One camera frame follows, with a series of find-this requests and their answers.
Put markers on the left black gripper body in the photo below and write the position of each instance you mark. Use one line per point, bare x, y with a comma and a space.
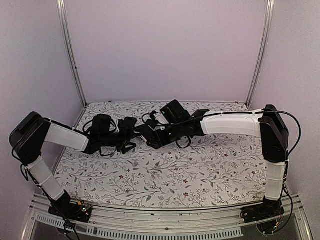
109, 140

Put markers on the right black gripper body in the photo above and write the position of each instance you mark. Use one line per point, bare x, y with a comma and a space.
175, 134

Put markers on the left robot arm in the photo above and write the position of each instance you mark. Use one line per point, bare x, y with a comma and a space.
34, 131

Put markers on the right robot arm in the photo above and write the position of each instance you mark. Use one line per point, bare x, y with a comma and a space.
265, 124

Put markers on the floral patterned table mat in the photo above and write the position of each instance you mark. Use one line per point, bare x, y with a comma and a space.
215, 170

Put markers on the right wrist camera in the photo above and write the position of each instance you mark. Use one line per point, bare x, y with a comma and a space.
153, 122

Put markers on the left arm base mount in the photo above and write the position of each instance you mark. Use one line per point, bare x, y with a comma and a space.
73, 211

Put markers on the front aluminium rail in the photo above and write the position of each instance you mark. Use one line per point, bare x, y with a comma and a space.
112, 222

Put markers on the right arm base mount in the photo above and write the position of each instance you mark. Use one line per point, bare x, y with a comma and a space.
262, 211

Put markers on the left aluminium frame post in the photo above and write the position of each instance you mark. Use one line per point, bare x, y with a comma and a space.
62, 13

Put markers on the aluminium frame post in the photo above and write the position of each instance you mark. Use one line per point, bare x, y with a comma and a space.
62, 13
267, 24

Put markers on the right aluminium frame post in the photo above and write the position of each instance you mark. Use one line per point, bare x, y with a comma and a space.
267, 24

